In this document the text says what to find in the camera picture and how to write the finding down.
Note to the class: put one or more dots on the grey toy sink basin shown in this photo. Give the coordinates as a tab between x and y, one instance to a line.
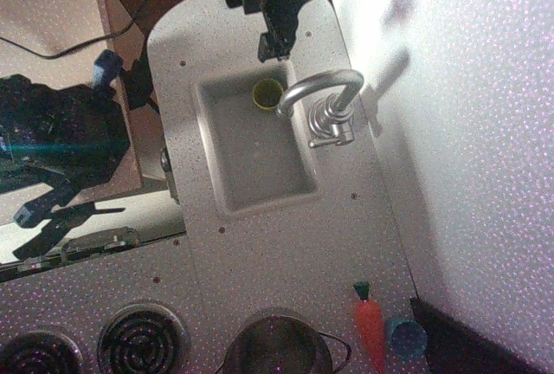
257	161

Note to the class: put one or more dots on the black camera tripod rig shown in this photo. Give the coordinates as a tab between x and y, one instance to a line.
70	139

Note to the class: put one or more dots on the yellow-green plastic cup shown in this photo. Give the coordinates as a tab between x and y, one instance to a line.
266	94

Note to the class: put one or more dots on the black coil burner left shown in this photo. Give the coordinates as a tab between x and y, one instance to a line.
40	352

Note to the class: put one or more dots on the blue plastic cup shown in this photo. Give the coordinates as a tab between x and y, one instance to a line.
407	338

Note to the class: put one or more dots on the orange toy carrot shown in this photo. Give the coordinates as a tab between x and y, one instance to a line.
370	325

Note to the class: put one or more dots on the black coil stove burner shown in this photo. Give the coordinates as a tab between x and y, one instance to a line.
143	337

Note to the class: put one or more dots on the blue clamp block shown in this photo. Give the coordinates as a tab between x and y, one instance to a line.
106	68

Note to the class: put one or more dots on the dark metal pot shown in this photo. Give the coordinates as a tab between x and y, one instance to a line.
280	343

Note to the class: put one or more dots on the silver curved faucet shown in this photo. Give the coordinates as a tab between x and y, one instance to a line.
330	118

